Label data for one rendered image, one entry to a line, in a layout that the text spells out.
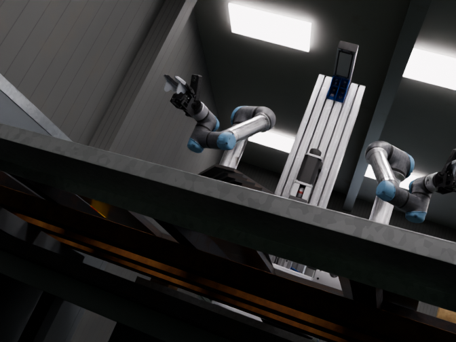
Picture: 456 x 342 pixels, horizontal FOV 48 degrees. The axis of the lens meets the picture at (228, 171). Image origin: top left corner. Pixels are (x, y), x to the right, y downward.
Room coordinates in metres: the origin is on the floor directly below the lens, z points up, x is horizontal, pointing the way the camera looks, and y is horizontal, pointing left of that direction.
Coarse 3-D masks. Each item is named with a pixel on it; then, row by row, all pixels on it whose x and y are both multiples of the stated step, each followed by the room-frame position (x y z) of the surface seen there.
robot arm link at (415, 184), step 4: (424, 176) 1.87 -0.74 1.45; (412, 180) 1.95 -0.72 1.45; (416, 180) 1.91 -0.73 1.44; (420, 180) 1.88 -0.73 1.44; (424, 180) 1.86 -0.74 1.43; (412, 184) 1.93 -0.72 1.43; (416, 184) 1.90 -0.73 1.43; (420, 184) 1.88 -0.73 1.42; (424, 184) 1.86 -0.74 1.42; (408, 188) 1.95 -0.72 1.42; (412, 188) 1.93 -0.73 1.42; (416, 188) 1.90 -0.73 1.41; (420, 188) 1.89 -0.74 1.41; (424, 188) 1.87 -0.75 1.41; (412, 192) 1.92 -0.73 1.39; (424, 192) 1.88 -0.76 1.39; (428, 192) 1.87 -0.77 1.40
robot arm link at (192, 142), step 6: (198, 126) 2.11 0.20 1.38; (204, 126) 2.11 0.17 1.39; (198, 132) 2.11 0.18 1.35; (204, 132) 2.09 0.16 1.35; (192, 138) 2.12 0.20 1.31; (198, 138) 2.10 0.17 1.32; (204, 138) 2.08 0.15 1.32; (192, 144) 2.11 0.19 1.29; (198, 144) 2.11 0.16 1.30; (204, 144) 2.09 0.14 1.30; (192, 150) 2.16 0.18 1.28; (198, 150) 2.13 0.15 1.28
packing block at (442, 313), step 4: (440, 308) 1.19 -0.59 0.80; (440, 312) 1.19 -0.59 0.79; (444, 312) 1.18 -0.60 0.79; (448, 312) 1.18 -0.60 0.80; (452, 312) 1.18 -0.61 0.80; (436, 316) 1.22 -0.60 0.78; (440, 316) 1.19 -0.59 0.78; (444, 316) 1.18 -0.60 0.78; (448, 316) 1.18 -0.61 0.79; (452, 316) 1.18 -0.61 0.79; (448, 320) 1.18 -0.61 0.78; (452, 320) 1.18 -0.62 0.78
